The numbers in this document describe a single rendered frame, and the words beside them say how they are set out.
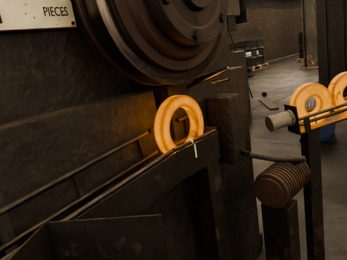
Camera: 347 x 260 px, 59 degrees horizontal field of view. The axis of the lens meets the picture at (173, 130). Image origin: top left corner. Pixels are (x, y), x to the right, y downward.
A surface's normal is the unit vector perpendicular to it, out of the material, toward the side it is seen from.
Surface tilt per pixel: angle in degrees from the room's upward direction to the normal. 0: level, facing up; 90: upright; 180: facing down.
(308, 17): 90
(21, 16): 90
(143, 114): 90
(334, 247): 0
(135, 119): 90
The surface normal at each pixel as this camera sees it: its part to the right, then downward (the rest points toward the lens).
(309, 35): -0.67, 0.28
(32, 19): 0.73, 0.05
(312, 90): 0.21, 0.20
